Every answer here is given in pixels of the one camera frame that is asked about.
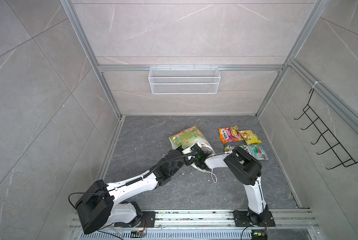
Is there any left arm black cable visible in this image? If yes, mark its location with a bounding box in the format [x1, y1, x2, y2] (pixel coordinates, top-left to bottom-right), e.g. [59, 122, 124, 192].
[68, 151, 198, 211]

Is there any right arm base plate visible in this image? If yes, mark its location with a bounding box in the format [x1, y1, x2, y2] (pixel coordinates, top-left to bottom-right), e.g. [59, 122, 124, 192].
[232, 210, 276, 227]

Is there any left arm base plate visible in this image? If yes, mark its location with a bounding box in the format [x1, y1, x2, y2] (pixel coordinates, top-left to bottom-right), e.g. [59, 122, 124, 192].
[114, 211, 156, 228]

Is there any aluminium frame profile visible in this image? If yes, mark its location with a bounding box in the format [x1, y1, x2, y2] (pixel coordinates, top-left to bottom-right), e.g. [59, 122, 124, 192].
[61, 1, 358, 134]

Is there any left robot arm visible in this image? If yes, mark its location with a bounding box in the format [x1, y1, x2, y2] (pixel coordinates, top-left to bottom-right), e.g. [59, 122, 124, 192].
[70, 148, 200, 235]

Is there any floral paper bag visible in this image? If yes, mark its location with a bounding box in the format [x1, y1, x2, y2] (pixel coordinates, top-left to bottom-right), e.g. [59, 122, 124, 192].
[169, 126, 218, 184]

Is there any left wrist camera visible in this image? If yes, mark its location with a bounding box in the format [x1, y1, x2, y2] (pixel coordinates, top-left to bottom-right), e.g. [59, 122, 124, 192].
[183, 143, 202, 154]

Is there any white wire mesh basket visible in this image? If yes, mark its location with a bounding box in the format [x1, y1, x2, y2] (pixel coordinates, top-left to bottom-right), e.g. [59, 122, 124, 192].
[148, 67, 221, 95]

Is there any yellow green snack packet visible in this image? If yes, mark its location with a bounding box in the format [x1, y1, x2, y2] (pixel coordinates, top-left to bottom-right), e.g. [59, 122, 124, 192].
[224, 145, 250, 153]

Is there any orange snack packet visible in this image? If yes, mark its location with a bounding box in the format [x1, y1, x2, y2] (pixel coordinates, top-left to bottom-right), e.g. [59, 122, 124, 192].
[219, 126, 242, 144]

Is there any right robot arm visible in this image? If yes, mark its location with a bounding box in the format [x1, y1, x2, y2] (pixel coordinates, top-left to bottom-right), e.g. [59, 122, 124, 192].
[193, 146, 269, 224]

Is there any aluminium mounting rail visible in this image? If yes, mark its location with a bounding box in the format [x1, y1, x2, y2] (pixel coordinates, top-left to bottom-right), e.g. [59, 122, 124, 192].
[67, 208, 321, 232]

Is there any small green circuit board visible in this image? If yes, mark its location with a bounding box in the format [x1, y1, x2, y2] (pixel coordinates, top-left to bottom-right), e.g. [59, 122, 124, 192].
[251, 230, 268, 240]

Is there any black wire hook rack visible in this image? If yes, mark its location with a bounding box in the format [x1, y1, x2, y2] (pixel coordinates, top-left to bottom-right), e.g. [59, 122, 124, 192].
[294, 89, 358, 170]

